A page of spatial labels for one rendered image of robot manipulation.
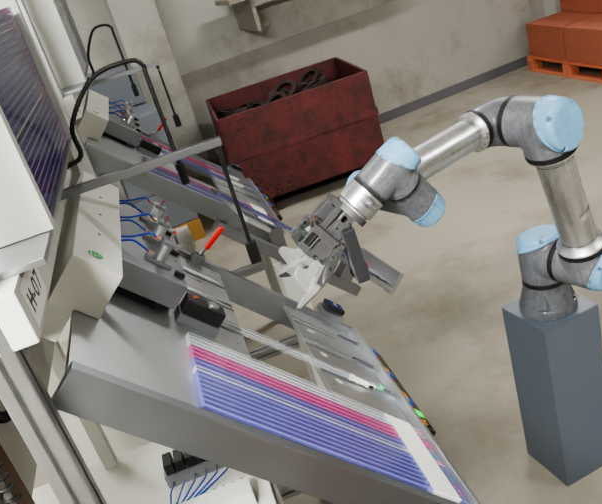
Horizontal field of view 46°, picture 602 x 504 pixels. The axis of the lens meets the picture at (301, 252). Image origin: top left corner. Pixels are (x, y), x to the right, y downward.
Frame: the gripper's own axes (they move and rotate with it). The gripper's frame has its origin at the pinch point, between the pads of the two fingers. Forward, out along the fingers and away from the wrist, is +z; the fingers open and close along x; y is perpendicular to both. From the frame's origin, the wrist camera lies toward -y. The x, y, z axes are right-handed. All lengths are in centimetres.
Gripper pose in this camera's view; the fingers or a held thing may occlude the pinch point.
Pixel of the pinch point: (290, 294)
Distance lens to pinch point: 134.3
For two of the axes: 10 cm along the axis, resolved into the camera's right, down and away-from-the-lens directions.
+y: -7.1, -5.7, -4.2
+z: -6.6, 7.4, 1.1
